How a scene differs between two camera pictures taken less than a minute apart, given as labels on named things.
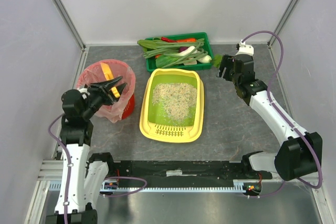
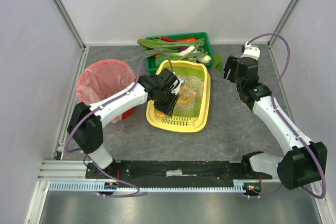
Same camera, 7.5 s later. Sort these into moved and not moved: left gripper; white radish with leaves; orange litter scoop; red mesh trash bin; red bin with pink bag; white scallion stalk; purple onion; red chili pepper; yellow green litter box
Moved: orange litter scoop; left gripper; yellow green litter box
Not moved: white radish with leaves; purple onion; white scallion stalk; red chili pepper; red mesh trash bin; red bin with pink bag
